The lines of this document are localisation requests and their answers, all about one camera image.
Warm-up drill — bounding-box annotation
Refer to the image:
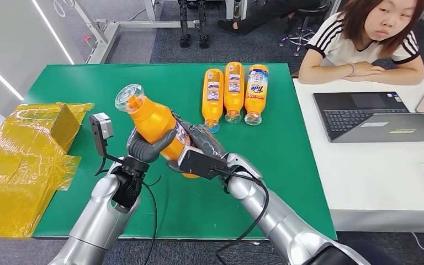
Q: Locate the black and grey laptop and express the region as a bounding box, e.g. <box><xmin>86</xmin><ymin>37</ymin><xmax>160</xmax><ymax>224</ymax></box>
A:
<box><xmin>312</xmin><ymin>91</ymin><xmax>424</xmax><ymax>144</ymax></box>

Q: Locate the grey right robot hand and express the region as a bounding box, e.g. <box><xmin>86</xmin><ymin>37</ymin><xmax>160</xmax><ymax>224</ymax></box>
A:
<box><xmin>166</xmin><ymin>111</ymin><xmax>228</xmax><ymax>174</ymax></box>

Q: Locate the orange Tide detergent bottle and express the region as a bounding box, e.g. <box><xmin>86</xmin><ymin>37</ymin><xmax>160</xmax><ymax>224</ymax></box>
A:
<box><xmin>244</xmin><ymin>64</ymin><xmax>270</xmax><ymax>126</ymax></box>

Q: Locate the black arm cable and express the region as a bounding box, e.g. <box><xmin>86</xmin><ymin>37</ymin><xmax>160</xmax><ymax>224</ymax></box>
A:
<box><xmin>215</xmin><ymin>167</ymin><xmax>271</xmax><ymax>265</ymax></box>
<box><xmin>94</xmin><ymin>155</ymin><xmax>158</xmax><ymax>265</ymax></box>

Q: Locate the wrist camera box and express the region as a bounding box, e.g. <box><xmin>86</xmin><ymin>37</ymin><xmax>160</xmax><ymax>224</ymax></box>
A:
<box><xmin>177</xmin><ymin>146</ymin><xmax>232</xmax><ymax>181</ymax></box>
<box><xmin>89</xmin><ymin>112</ymin><xmax>115</xmax><ymax>158</ymax></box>

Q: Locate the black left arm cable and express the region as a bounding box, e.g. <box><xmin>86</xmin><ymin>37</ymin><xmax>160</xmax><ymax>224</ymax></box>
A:
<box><xmin>94</xmin><ymin>155</ymin><xmax>158</xmax><ymax>265</ymax></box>

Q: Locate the white background desk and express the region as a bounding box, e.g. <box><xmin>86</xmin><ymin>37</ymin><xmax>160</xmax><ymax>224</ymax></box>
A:
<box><xmin>226</xmin><ymin>0</ymin><xmax>248</xmax><ymax>21</ymax></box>

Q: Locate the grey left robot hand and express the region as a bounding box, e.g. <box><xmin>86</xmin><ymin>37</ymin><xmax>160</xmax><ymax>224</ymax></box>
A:
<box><xmin>126</xmin><ymin>128</ymin><xmax>178</xmax><ymax>165</ymax></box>

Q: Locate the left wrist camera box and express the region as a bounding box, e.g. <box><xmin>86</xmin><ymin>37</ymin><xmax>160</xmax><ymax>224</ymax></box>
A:
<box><xmin>89</xmin><ymin>112</ymin><xmax>115</xmax><ymax>158</ymax></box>

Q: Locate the white metal frame stand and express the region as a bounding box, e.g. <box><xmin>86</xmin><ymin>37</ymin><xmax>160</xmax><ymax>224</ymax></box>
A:
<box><xmin>69</xmin><ymin>0</ymin><xmax>202</xmax><ymax>65</ymax></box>

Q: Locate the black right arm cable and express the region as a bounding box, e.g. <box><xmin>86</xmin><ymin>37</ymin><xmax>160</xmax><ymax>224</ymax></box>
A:
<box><xmin>215</xmin><ymin>167</ymin><xmax>271</xmax><ymax>265</ymax></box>

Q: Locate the green work table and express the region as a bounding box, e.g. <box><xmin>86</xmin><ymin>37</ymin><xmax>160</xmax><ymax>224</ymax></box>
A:
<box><xmin>22</xmin><ymin>62</ymin><xmax>338</xmax><ymax>242</ymax></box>

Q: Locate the black robot leg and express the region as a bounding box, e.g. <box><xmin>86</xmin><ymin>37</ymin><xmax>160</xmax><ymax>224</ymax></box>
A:
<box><xmin>198</xmin><ymin>0</ymin><xmax>210</xmax><ymax>49</ymax></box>
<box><xmin>178</xmin><ymin>0</ymin><xmax>193</xmax><ymax>49</ymax></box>

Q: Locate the black stool with chrome base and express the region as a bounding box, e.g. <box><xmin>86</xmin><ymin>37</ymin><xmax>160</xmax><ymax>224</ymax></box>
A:
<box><xmin>279</xmin><ymin>0</ymin><xmax>332</xmax><ymax>57</ymax></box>

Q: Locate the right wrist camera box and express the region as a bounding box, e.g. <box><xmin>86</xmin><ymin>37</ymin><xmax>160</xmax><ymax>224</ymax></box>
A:
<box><xmin>177</xmin><ymin>146</ymin><xmax>232</xmax><ymax>181</ymax></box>

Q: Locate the yellow film wrapped cardboard box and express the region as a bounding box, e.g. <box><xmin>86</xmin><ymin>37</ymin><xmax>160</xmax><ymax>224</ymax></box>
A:
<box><xmin>0</xmin><ymin>102</ymin><xmax>95</xmax><ymax>239</ymax></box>

